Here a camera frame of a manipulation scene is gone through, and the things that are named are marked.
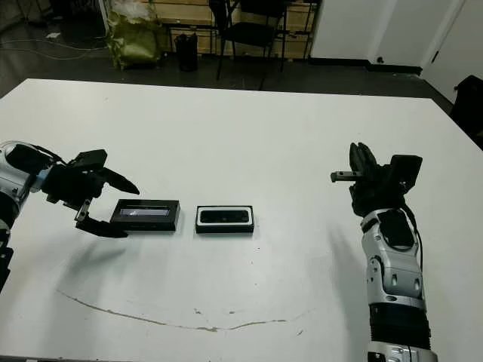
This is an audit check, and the clear plastic bag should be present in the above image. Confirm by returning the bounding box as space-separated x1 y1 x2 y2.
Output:
112 2 152 23

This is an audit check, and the green sack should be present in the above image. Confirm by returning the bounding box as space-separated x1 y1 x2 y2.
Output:
106 13 167 71

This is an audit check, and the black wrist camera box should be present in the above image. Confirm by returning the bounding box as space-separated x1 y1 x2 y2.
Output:
388 154 423 189
67 149 109 175

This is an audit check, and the black box lid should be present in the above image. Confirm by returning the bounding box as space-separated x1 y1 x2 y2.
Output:
111 199 181 232

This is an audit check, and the black chair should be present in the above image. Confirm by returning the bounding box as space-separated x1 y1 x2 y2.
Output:
209 0 290 90

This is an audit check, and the slim black camera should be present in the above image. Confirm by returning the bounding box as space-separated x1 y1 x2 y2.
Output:
199 209 251 224

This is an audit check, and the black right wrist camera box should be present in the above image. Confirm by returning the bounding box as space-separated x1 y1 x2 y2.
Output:
388 154 423 189

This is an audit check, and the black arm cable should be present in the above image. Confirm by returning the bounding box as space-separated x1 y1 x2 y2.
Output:
398 203 424 272
7 142 69 166

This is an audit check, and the black seat back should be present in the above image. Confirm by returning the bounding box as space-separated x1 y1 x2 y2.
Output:
451 75 483 140

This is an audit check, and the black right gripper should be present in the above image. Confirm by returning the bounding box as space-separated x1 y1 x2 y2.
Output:
330 142 407 216

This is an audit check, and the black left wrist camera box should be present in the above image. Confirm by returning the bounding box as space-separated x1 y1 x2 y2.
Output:
67 149 109 175

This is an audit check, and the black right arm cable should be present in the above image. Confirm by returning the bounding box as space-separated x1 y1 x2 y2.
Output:
398 203 424 272

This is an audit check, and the black waste bin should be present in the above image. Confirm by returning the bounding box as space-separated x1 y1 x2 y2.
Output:
175 32 199 72

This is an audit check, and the white floor cable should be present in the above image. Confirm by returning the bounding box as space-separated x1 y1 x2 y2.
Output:
0 35 110 61

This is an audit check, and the black box base white insert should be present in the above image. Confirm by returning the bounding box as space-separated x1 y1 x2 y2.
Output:
195 205 254 235

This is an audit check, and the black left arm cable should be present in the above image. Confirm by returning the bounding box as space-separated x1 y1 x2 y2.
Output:
7 142 69 166

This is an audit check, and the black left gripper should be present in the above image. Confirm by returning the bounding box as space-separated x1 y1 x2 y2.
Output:
41 165 140 239

